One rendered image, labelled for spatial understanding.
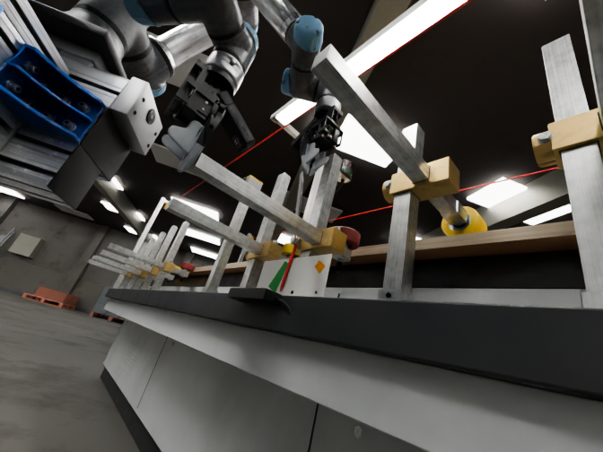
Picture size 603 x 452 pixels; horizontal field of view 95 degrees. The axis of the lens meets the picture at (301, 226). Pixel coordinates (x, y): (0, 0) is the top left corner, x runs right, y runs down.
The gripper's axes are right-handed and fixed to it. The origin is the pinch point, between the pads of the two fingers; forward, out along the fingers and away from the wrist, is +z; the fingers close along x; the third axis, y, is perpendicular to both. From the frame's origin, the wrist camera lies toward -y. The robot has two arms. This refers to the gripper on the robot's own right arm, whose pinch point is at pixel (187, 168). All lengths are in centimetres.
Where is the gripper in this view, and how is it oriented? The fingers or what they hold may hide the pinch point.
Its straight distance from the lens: 53.0
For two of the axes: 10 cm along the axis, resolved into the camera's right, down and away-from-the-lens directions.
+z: -2.5, 8.8, -4.1
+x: 6.6, -1.6, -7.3
